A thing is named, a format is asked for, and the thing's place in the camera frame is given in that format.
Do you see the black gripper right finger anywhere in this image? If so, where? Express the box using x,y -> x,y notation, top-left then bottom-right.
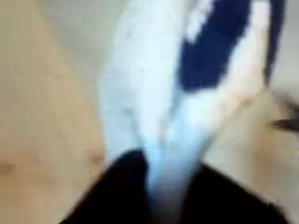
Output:
186,163 -> 292,224

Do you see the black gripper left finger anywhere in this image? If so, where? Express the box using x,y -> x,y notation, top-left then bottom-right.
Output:
58,148 -> 151,224

